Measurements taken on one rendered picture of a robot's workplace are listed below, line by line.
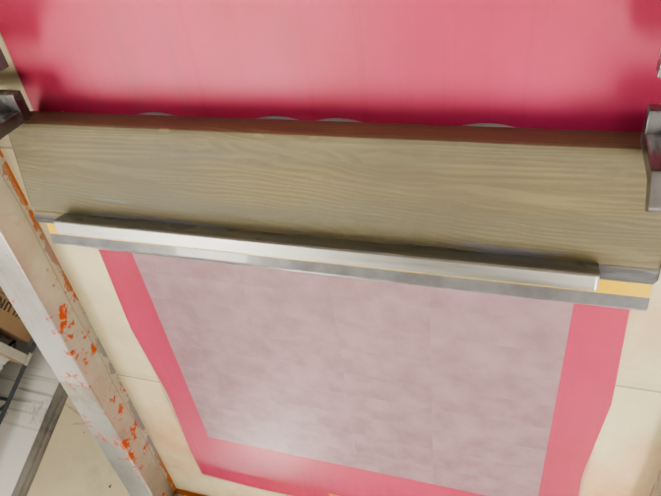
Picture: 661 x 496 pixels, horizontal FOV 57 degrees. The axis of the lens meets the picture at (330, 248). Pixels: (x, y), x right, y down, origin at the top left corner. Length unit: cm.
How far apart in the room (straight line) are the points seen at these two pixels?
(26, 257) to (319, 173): 29
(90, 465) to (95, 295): 426
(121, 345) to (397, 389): 28
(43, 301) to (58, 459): 443
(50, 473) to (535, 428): 461
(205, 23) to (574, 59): 20
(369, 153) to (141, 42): 16
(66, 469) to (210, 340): 440
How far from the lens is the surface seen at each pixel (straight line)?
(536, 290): 37
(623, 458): 56
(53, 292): 59
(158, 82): 41
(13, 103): 45
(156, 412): 71
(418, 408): 54
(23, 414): 520
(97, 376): 66
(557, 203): 34
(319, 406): 58
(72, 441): 496
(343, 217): 36
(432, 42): 34
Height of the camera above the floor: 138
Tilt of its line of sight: 25 degrees down
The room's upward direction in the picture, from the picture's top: 166 degrees counter-clockwise
